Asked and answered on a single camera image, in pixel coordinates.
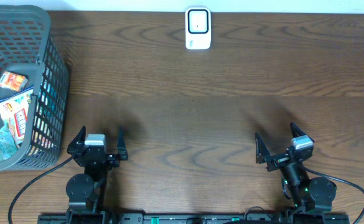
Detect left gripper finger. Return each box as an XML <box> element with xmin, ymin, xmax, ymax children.
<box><xmin>68</xmin><ymin>126</ymin><xmax>86</xmax><ymax>151</ymax></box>
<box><xmin>116</xmin><ymin>127</ymin><xmax>128</xmax><ymax>161</ymax></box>

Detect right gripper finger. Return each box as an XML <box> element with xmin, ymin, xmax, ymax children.
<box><xmin>254</xmin><ymin>133</ymin><xmax>271</xmax><ymax>164</ymax></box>
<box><xmin>290</xmin><ymin>122</ymin><xmax>314</xmax><ymax>142</ymax></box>

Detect large yellow snack bag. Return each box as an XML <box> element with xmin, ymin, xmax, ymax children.
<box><xmin>0</xmin><ymin>87</ymin><xmax>33</xmax><ymax>145</ymax></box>

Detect light green wipes packet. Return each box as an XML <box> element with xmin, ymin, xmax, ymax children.
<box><xmin>0</xmin><ymin>124</ymin><xmax>17</xmax><ymax>162</ymax></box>

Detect orange small snack box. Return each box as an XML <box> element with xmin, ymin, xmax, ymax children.
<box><xmin>0</xmin><ymin>72</ymin><xmax>29</xmax><ymax>92</ymax></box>

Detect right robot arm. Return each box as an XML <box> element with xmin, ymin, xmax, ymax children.
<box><xmin>254</xmin><ymin>123</ymin><xmax>337</xmax><ymax>223</ymax></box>

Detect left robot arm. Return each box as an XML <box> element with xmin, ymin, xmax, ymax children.
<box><xmin>66</xmin><ymin>127</ymin><xmax>128</xmax><ymax>223</ymax></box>

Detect grey plastic basket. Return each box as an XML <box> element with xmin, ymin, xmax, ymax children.
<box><xmin>0</xmin><ymin>5</ymin><xmax>69</xmax><ymax>171</ymax></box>

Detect left black cable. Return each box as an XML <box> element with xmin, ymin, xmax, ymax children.
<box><xmin>7</xmin><ymin>156</ymin><xmax>74</xmax><ymax>224</ymax></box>

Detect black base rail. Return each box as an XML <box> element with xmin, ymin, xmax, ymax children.
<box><xmin>37</xmin><ymin>213</ymin><xmax>349</xmax><ymax>224</ymax></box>

